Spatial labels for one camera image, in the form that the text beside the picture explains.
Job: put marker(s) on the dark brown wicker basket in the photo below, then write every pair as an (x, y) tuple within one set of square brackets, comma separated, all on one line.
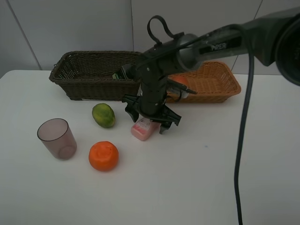
[(89, 75)]

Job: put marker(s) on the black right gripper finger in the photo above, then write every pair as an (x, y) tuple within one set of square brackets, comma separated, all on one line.
[(132, 113), (165, 125)]

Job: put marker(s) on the tan wicker basket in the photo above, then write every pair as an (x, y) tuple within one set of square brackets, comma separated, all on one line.
[(213, 82)]

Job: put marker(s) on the red yellow peach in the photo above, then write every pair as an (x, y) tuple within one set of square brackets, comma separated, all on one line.
[(180, 79)]

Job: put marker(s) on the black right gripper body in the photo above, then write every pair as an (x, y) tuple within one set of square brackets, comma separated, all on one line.
[(164, 113)]

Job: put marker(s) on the pink lotion bottle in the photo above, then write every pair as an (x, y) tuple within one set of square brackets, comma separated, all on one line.
[(144, 128)]

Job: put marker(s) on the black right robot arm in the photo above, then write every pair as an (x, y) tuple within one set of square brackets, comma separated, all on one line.
[(274, 38)]

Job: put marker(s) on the translucent purple plastic cup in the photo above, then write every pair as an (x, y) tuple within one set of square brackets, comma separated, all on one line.
[(57, 137)]

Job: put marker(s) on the black pump bottle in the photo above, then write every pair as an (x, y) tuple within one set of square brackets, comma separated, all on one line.
[(126, 72)]

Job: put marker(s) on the green mango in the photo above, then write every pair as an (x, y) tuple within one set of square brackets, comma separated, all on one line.
[(103, 115)]

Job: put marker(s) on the orange tangerine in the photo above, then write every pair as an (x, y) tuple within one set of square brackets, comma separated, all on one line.
[(103, 156)]

